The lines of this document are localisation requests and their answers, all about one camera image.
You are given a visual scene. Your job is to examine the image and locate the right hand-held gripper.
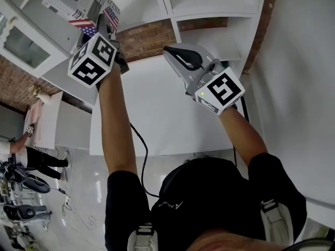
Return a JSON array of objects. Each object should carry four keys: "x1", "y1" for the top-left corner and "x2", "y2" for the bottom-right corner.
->
[{"x1": 162, "y1": 42, "x2": 247, "y2": 116}]

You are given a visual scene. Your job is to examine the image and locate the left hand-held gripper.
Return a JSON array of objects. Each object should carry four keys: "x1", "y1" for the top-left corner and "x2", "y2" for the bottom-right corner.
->
[{"x1": 67, "y1": 14, "x2": 129, "y2": 89}]

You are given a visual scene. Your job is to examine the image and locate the newspaper with flag print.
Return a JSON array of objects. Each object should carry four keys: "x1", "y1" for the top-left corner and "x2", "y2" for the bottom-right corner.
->
[
  {"x1": 67, "y1": 0, "x2": 121, "y2": 38},
  {"x1": 41, "y1": 0, "x2": 98, "y2": 23}
]

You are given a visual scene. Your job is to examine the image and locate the person's left forearm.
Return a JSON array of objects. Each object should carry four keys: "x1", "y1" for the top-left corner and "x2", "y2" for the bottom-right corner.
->
[{"x1": 97, "y1": 63, "x2": 139, "y2": 179}]

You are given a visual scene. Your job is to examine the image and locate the person's right forearm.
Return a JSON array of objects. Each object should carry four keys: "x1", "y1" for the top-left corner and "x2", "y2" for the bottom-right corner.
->
[{"x1": 218, "y1": 105, "x2": 269, "y2": 167}]

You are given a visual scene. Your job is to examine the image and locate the white flower vase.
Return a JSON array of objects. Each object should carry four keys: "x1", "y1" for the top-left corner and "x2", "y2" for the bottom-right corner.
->
[{"x1": 28, "y1": 84, "x2": 53, "y2": 105}]

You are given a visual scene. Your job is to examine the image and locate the white shelf unit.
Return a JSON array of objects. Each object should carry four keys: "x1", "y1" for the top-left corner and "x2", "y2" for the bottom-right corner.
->
[{"x1": 0, "y1": 0, "x2": 268, "y2": 157}]

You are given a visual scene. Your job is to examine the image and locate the person's black shirt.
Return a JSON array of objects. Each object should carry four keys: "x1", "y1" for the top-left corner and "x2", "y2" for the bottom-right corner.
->
[{"x1": 104, "y1": 152, "x2": 307, "y2": 251}]

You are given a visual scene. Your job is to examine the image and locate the black office chair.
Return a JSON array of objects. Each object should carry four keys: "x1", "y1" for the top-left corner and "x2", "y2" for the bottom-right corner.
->
[{"x1": 0, "y1": 161, "x2": 51, "y2": 195}]

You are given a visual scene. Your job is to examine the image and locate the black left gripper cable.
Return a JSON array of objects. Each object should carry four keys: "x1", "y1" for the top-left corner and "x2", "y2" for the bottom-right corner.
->
[{"x1": 130, "y1": 123, "x2": 161, "y2": 198}]

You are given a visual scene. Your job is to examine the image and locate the white floor cable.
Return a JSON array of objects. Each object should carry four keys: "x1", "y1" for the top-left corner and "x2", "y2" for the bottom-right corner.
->
[{"x1": 61, "y1": 194, "x2": 98, "y2": 232}]

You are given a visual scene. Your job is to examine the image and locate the white backpack strap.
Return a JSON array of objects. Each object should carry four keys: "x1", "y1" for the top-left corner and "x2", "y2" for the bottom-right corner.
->
[
  {"x1": 127, "y1": 221, "x2": 159, "y2": 251},
  {"x1": 259, "y1": 199, "x2": 294, "y2": 246}
]

